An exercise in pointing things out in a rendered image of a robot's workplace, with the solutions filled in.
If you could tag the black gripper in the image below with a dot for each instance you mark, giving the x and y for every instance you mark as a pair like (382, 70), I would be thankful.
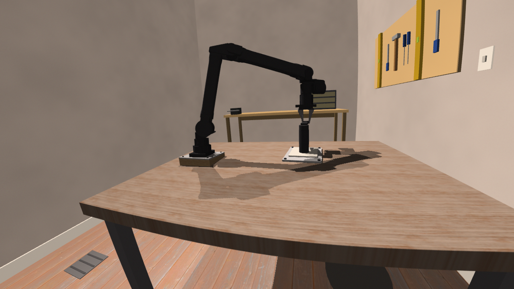
(305, 104)

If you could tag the white mounting plate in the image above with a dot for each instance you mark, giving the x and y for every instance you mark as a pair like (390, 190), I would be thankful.
(303, 159)

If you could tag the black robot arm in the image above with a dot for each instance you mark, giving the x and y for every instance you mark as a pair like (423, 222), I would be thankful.
(237, 53)

